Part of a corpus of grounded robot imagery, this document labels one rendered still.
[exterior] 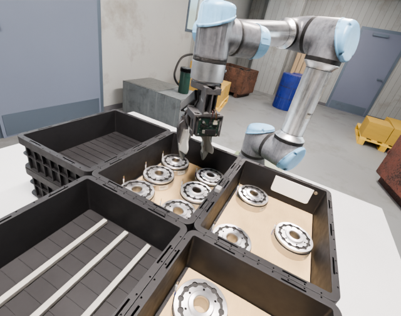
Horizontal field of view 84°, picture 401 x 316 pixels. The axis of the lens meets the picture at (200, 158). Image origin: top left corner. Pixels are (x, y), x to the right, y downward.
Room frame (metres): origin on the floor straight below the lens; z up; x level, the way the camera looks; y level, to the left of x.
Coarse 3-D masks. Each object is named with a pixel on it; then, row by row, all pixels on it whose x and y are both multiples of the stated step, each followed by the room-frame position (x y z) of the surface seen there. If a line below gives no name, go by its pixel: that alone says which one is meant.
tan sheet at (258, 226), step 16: (240, 208) 0.56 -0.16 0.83; (272, 208) 0.59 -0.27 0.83; (288, 208) 0.61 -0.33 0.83; (240, 224) 0.49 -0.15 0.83; (256, 224) 0.50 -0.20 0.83; (272, 224) 0.51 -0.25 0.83; (304, 224) 0.54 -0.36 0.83; (256, 240) 0.44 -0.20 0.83; (272, 256) 0.40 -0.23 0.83; (304, 272) 0.37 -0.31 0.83
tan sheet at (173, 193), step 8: (192, 168) 0.73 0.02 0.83; (200, 168) 0.75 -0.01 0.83; (176, 176) 0.66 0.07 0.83; (184, 176) 0.67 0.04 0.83; (192, 176) 0.68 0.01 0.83; (176, 184) 0.61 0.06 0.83; (160, 192) 0.55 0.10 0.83; (168, 192) 0.56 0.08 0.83; (176, 192) 0.57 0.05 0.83; (168, 200) 0.52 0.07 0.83
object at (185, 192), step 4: (184, 184) 0.58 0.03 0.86; (188, 184) 0.59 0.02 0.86; (192, 184) 0.59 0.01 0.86; (196, 184) 0.59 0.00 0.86; (200, 184) 0.60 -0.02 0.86; (204, 184) 0.60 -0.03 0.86; (184, 188) 0.56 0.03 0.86; (188, 188) 0.56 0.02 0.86; (204, 188) 0.58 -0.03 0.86; (208, 188) 0.58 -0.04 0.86; (180, 192) 0.54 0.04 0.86; (184, 192) 0.54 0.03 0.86; (188, 192) 0.54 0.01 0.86; (204, 192) 0.56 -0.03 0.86; (208, 192) 0.56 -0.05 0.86; (184, 196) 0.52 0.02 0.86; (188, 196) 0.53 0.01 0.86; (192, 196) 0.53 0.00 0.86; (196, 196) 0.53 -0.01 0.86; (200, 196) 0.53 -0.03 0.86; (204, 196) 0.54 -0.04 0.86; (188, 200) 0.51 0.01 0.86; (192, 200) 0.51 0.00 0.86; (196, 200) 0.51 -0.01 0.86; (200, 200) 0.52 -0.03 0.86
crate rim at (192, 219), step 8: (168, 136) 0.77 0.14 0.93; (152, 144) 0.68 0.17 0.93; (136, 152) 0.60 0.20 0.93; (224, 152) 0.73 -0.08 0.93; (120, 160) 0.54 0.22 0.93; (240, 160) 0.69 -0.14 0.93; (104, 168) 0.48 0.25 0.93; (232, 168) 0.63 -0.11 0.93; (96, 176) 0.44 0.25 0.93; (224, 176) 0.57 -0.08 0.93; (112, 184) 0.42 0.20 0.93; (216, 184) 0.52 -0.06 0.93; (128, 192) 0.41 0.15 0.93; (216, 192) 0.48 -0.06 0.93; (144, 200) 0.39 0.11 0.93; (208, 200) 0.44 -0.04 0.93; (160, 208) 0.38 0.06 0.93; (200, 208) 0.41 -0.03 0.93; (176, 216) 0.36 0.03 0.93; (192, 216) 0.37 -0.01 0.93; (192, 224) 0.36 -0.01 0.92
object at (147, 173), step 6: (150, 168) 0.63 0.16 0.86; (156, 168) 0.63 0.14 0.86; (162, 168) 0.65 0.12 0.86; (168, 168) 0.65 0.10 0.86; (144, 174) 0.58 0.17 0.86; (150, 174) 0.59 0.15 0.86; (168, 174) 0.61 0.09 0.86; (150, 180) 0.56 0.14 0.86; (156, 180) 0.57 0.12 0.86; (162, 180) 0.58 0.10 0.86; (168, 180) 0.58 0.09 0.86
